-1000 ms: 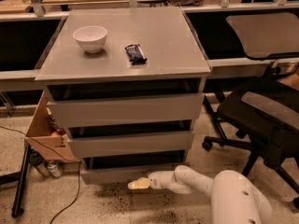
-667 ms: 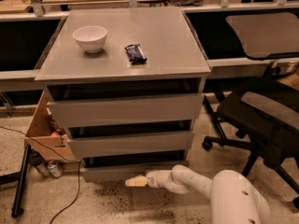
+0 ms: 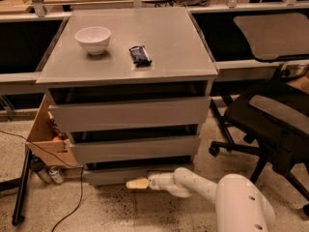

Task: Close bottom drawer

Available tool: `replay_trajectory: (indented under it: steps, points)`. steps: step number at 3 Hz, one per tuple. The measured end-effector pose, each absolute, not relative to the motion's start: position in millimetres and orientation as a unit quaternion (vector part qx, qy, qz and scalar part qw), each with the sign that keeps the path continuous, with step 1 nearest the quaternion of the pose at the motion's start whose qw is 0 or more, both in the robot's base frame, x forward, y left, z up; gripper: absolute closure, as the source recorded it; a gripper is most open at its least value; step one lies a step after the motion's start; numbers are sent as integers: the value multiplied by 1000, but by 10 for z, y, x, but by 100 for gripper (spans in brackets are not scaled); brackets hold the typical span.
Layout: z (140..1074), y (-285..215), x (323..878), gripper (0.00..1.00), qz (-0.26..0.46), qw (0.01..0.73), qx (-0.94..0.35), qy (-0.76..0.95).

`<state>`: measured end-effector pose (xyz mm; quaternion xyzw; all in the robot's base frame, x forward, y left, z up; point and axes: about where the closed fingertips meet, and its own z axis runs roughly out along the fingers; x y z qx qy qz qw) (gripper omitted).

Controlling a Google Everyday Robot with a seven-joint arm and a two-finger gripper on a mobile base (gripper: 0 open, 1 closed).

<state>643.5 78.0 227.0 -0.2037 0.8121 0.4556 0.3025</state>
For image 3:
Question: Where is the grey bottom drawer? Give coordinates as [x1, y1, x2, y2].
[84, 163, 194, 186]

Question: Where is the grey drawer cabinet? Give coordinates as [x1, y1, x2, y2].
[36, 7, 219, 172]

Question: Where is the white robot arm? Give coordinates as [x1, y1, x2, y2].
[126, 167, 275, 232]

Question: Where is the black desk leg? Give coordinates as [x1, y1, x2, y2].
[0, 147, 32, 226]

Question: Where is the silver can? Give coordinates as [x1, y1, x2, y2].
[49, 166, 65, 185]

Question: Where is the grey middle drawer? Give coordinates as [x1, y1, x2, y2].
[70, 135, 201, 163]

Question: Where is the dark blue snack wrapper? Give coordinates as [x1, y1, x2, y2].
[128, 45, 152, 65]

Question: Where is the grey drawer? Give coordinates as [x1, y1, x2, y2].
[70, 135, 201, 163]
[84, 163, 194, 186]
[49, 97, 210, 132]

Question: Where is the black office chair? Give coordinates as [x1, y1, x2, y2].
[208, 13, 309, 218]

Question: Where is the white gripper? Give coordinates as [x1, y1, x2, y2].
[126, 172, 175, 190]

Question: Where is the black cable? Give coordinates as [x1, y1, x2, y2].
[0, 129, 85, 232]

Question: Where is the cardboard box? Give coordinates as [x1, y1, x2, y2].
[26, 97, 80, 168]

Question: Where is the dark bottle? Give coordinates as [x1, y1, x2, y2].
[30, 156, 52, 184]

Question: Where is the grey top drawer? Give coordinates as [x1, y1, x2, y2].
[49, 97, 210, 132]

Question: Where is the white ceramic bowl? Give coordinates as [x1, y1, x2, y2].
[75, 26, 111, 55]

